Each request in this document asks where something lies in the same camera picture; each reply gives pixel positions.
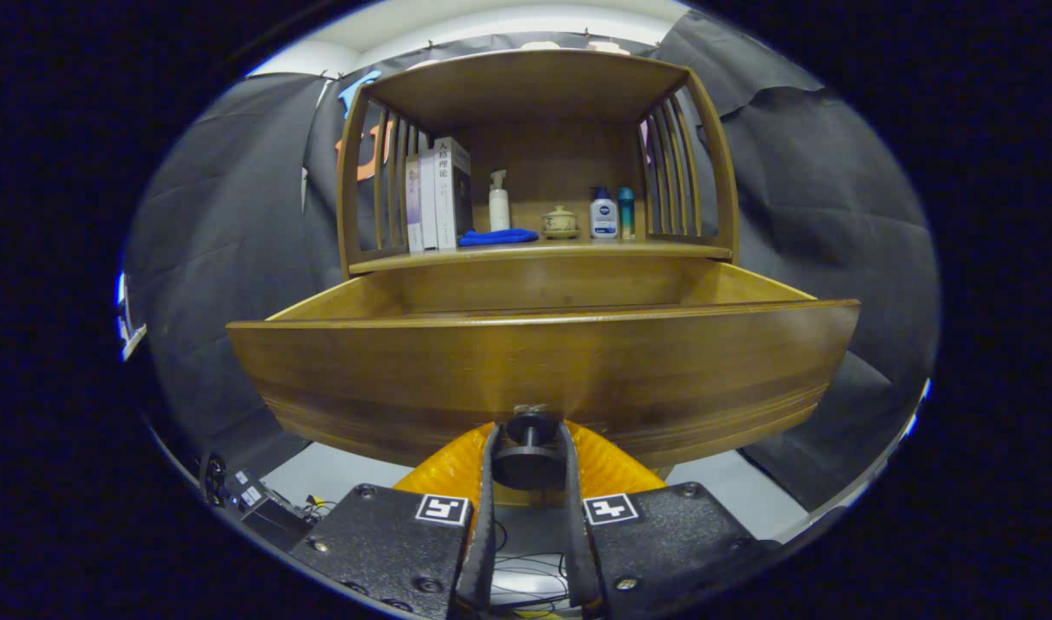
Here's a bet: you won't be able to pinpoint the black floor cables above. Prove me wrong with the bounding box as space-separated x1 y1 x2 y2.
492 517 574 617

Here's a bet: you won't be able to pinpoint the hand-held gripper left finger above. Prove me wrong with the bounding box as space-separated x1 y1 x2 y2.
289 422 499 620

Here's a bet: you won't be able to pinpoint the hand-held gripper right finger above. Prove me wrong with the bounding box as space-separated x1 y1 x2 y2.
559 420 781 620

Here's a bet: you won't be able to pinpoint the pale purple book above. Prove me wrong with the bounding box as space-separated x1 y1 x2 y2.
405 155 424 253

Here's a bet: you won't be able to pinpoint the wooden cabinet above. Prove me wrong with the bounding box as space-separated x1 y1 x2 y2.
337 49 740 509

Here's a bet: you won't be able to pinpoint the wooden countertop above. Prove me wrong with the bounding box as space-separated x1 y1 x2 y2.
350 234 733 276

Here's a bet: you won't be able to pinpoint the wooden drawer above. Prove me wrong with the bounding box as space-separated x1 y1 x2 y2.
226 258 861 470

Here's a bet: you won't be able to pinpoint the white and blue shiny object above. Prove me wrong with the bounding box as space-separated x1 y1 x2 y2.
117 274 148 363

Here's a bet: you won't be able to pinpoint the black round drawer knob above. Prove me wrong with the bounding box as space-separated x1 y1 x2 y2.
492 405 570 492

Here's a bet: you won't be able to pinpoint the small black device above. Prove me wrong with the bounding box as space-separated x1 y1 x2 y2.
201 455 231 509

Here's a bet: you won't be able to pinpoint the blue folded cloth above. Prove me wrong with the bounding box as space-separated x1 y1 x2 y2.
458 227 540 248

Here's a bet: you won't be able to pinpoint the thin white book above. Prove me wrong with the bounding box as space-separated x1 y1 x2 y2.
419 148 439 251

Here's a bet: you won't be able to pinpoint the thick white book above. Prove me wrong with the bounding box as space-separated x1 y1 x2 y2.
434 136 473 251

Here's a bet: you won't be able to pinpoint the white lotion bottle blue cap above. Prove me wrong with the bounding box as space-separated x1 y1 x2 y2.
590 187 620 239

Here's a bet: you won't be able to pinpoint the white pump bottle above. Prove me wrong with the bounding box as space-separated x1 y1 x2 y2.
489 170 511 232

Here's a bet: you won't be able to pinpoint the black electronics box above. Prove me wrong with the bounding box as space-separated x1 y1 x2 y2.
232 469 316 552

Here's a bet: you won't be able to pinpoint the beige lidded ceramic teacup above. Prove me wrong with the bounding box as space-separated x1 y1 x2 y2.
541 205 580 239

